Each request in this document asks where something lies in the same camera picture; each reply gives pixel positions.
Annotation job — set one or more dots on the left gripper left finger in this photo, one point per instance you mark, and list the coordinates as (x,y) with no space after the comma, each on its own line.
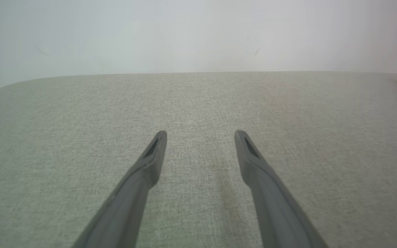
(122,213)

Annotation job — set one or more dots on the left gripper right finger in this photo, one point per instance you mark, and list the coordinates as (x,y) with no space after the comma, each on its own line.
(281,220)

